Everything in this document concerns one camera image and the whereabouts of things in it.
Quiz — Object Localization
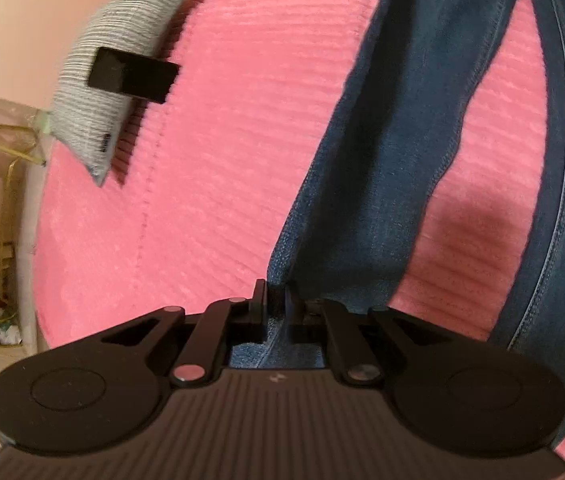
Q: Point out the pink ribbed bed blanket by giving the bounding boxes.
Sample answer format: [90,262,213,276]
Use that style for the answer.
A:
[32,0,565,461]

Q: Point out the blue denim jeans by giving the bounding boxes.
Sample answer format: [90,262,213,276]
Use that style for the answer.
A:
[230,0,565,370]

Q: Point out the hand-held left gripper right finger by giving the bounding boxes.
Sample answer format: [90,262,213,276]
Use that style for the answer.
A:
[285,284,444,387]

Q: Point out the gold metal rack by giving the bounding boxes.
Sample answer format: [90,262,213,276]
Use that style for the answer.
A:
[0,119,48,347]

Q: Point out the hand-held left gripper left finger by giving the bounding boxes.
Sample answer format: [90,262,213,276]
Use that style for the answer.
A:
[101,279,270,388]

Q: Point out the grey striped pillow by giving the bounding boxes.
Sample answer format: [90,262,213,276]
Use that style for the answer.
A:
[50,0,208,189]

